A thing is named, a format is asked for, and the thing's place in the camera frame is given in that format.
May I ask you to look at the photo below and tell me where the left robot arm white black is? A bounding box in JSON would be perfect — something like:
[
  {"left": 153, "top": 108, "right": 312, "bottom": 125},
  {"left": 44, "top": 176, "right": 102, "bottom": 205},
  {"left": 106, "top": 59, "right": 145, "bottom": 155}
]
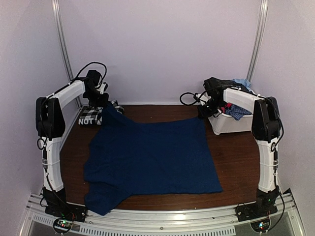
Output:
[{"left": 35, "top": 70, "right": 109, "bottom": 218}]

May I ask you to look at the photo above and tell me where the dark grey garment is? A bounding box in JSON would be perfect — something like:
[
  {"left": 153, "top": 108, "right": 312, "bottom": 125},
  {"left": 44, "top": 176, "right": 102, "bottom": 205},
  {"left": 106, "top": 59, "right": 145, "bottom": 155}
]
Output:
[{"left": 203, "top": 77, "right": 249, "bottom": 92}]

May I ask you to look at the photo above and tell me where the right aluminium corner post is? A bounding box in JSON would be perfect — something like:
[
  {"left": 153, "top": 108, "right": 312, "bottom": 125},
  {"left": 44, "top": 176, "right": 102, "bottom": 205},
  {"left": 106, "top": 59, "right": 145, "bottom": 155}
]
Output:
[{"left": 247, "top": 0, "right": 268, "bottom": 82}]

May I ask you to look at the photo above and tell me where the aluminium front rail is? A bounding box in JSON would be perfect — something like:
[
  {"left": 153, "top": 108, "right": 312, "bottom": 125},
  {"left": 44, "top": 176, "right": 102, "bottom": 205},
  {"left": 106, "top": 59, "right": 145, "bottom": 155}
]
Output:
[{"left": 24, "top": 194, "right": 298, "bottom": 236}]

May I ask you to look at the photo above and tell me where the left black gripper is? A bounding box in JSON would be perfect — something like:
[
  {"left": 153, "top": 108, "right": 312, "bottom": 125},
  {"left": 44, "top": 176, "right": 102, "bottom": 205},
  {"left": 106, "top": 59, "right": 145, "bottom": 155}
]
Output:
[{"left": 84, "top": 89, "right": 109, "bottom": 108}]

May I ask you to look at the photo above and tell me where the aluminium corner post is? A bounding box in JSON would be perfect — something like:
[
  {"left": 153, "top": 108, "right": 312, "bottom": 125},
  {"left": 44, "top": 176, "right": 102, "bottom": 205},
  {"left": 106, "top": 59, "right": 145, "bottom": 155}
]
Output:
[
  {"left": 51, "top": 0, "right": 73, "bottom": 81},
  {"left": 247, "top": 0, "right": 268, "bottom": 82}
]

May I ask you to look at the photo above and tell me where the light blue garment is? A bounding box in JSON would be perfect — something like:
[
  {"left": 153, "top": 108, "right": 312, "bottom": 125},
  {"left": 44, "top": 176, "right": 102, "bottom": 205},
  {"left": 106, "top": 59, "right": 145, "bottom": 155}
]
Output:
[{"left": 233, "top": 79, "right": 252, "bottom": 91}]

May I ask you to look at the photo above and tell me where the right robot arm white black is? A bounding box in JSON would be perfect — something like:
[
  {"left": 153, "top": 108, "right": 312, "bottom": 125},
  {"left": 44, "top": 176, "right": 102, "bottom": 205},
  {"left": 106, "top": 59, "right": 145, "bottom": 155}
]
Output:
[{"left": 194, "top": 88, "right": 283, "bottom": 217}]

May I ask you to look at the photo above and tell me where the right black cable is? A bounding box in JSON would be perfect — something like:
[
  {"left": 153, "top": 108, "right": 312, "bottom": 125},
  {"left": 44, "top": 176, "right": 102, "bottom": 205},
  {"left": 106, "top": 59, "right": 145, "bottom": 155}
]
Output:
[{"left": 179, "top": 92, "right": 205, "bottom": 106}]

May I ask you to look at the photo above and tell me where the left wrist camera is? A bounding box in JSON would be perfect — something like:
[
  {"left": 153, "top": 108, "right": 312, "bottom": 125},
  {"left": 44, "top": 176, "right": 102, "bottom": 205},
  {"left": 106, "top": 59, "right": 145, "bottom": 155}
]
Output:
[{"left": 97, "top": 82, "right": 108, "bottom": 94}]

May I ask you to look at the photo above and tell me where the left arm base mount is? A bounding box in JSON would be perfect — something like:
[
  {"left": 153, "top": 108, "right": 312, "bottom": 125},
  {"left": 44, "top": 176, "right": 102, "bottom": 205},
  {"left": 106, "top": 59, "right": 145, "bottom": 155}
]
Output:
[{"left": 43, "top": 187, "right": 87, "bottom": 236}]

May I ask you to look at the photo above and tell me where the navy blue garment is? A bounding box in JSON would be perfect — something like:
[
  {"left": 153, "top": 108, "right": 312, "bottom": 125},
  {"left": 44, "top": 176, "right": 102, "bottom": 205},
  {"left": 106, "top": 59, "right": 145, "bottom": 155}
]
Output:
[{"left": 84, "top": 104, "right": 222, "bottom": 215}]

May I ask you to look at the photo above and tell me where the white plastic laundry bin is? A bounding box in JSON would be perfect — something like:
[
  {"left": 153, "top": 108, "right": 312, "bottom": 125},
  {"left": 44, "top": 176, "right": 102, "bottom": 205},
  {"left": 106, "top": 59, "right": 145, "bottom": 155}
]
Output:
[{"left": 207, "top": 110, "right": 253, "bottom": 135}]

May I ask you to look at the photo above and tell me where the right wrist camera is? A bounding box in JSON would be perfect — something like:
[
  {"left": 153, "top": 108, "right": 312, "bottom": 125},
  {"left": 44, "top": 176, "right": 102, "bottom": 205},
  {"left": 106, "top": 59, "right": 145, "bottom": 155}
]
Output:
[{"left": 196, "top": 93, "right": 209, "bottom": 106}]

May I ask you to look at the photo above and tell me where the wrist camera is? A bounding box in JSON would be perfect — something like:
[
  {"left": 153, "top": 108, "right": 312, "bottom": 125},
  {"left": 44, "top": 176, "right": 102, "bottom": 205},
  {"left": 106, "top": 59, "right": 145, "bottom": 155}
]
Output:
[
  {"left": 97, "top": 82, "right": 108, "bottom": 94},
  {"left": 196, "top": 93, "right": 209, "bottom": 106}
]

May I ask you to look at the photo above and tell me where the black cable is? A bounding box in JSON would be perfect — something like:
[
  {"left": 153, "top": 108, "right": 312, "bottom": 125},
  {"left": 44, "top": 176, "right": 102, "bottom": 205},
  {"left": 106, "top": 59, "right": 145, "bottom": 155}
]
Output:
[
  {"left": 179, "top": 92, "right": 205, "bottom": 106},
  {"left": 71, "top": 61, "right": 108, "bottom": 86}
]

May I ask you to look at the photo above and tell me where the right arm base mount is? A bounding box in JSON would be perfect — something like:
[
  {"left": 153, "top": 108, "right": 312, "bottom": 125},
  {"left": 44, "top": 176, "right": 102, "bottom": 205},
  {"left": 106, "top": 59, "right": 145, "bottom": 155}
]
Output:
[{"left": 235, "top": 192, "right": 279, "bottom": 234}]

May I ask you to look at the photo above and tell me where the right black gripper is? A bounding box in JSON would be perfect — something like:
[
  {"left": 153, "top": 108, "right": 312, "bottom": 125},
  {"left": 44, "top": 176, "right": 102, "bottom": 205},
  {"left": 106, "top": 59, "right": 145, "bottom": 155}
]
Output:
[{"left": 198, "top": 98, "right": 224, "bottom": 119}]

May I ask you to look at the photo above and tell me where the blue patterned garment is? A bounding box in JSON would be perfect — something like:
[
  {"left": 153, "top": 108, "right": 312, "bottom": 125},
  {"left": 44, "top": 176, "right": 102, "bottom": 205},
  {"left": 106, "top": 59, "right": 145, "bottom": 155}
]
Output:
[{"left": 224, "top": 104, "right": 251, "bottom": 121}]

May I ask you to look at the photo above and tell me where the left aluminium corner post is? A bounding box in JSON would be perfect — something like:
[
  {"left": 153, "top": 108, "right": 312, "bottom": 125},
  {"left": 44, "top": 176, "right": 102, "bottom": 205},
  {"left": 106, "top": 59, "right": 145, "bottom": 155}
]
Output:
[{"left": 51, "top": 0, "right": 73, "bottom": 81}]

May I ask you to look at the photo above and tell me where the black white plaid shirt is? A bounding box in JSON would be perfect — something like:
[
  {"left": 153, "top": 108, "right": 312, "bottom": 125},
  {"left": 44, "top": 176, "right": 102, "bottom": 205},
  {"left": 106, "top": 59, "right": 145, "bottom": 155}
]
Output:
[{"left": 78, "top": 100, "right": 125, "bottom": 125}]

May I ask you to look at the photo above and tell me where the left black cable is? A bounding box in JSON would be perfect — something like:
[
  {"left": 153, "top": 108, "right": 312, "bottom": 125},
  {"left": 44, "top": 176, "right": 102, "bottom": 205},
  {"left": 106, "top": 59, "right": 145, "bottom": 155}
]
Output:
[{"left": 71, "top": 61, "right": 108, "bottom": 86}]

